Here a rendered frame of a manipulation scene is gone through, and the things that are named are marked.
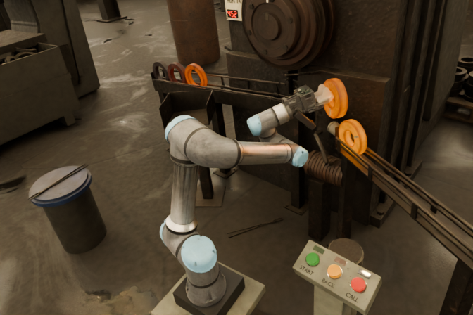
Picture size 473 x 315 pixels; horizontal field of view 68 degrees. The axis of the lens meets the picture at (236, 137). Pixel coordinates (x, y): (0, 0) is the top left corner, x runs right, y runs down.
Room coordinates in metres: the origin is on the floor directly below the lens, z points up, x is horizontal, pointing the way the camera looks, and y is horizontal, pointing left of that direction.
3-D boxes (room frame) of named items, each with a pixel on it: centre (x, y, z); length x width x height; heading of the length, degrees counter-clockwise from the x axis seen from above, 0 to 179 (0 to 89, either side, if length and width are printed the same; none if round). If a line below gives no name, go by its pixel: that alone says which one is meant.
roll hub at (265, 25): (1.61, -0.22, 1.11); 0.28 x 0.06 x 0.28; 45
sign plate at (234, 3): (2.00, -0.12, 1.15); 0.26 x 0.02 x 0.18; 45
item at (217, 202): (1.81, 0.25, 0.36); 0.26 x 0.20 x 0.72; 80
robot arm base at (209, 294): (0.85, 0.18, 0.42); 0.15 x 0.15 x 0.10
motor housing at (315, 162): (1.35, -0.42, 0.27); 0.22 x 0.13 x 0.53; 45
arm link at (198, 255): (0.85, 0.18, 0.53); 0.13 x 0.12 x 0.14; 35
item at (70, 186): (1.57, 0.98, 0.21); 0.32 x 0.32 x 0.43
